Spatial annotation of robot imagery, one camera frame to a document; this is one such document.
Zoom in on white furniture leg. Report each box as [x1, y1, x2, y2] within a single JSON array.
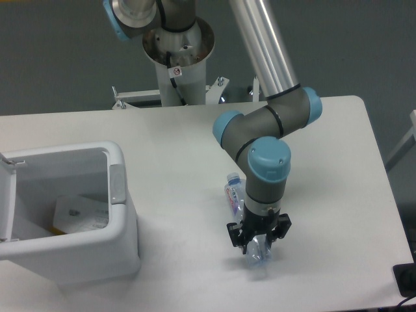
[[384, 110, 415, 172]]

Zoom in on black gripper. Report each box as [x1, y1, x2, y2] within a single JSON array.
[[226, 200, 292, 254]]

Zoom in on clear plastic water bottle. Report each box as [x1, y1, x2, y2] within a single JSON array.
[[224, 172, 272, 268]]

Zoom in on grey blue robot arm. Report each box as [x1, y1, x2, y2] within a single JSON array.
[[103, 1, 322, 252]]

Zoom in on white paper bag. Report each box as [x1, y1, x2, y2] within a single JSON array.
[[52, 195, 109, 234]]

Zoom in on black power socket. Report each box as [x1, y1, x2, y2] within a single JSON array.
[[393, 263, 415, 297]]

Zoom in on white metal base frame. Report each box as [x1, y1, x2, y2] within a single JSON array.
[[111, 74, 261, 111]]

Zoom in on white trash can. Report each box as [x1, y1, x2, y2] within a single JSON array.
[[1, 141, 140, 284]]

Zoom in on black cable on pedestal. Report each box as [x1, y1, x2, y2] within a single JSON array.
[[165, 51, 189, 107]]

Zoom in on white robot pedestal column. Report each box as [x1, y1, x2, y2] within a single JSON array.
[[142, 18, 215, 107]]

